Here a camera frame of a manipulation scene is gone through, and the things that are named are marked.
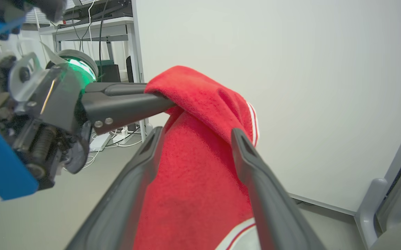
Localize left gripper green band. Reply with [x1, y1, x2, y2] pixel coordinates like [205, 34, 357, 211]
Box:
[0, 50, 175, 191]

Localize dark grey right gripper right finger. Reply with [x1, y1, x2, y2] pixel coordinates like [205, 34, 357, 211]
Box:
[231, 128, 326, 250]

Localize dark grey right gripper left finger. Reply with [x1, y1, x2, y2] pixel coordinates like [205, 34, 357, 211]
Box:
[65, 126, 165, 250]

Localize red fleece garment white stripes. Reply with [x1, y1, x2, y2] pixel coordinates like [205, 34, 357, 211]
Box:
[133, 65, 261, 250]

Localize black box under desk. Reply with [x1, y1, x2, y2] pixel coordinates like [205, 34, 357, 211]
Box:
[96, 60, 121, 83]

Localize white metal desk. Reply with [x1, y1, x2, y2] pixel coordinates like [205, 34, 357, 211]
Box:
[39, 17, 149, 142]

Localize black equipment on desk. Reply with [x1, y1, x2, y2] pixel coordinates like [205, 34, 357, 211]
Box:
[63, 0, 133, 22]

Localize grey partition foot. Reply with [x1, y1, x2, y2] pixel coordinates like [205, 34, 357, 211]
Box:
[355, 178, 401, 250]

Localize white partition panel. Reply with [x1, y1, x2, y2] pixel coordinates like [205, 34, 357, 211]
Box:
[131, 0, 401, 213]

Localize white power strip with cables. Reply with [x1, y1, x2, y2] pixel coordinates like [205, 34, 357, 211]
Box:
[82, 124, 142, 170]

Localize black hanging cable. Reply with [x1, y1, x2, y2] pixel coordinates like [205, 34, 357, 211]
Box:
[98, 0, 110, 81]

